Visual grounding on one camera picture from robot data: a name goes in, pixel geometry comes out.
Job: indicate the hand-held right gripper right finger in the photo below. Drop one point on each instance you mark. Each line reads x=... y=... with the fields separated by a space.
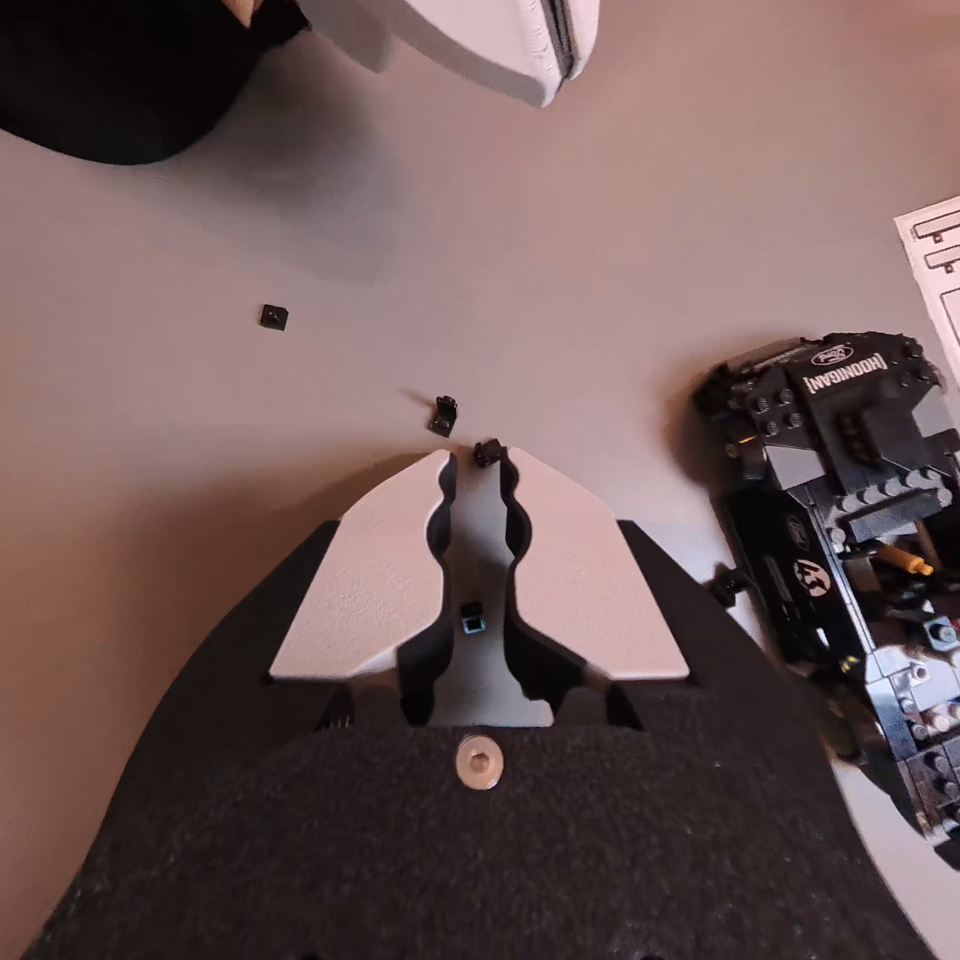
x=593 y=585

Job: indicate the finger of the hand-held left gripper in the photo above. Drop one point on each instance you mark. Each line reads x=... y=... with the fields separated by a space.
x=582 y=30
x=480 y=38

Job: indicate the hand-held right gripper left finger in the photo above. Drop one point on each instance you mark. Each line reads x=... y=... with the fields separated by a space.
x=368 y=585

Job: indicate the black lego car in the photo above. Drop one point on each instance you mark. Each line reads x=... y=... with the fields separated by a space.
x=840 y=570

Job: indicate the sticker sheet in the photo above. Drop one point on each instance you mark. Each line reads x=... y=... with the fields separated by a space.
x=938 y=285

